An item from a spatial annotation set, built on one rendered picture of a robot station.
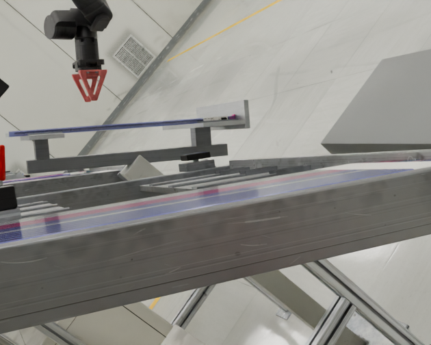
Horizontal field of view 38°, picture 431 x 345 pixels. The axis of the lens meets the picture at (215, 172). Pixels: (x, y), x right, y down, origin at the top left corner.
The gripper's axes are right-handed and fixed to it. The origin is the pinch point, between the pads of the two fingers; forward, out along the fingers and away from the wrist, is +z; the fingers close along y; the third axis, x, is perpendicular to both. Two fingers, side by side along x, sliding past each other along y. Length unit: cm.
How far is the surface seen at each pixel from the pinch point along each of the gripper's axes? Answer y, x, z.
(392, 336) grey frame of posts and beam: 43, 57, 59
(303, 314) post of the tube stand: 17, 48, 60
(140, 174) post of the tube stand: 15.5, 7.6, 19.1
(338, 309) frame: 43, 44, 50
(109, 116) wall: -705, 141, 4
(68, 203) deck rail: 45, -13, 20
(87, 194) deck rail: 44.5, -9.4, 18.8
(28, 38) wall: -710, 42, -104
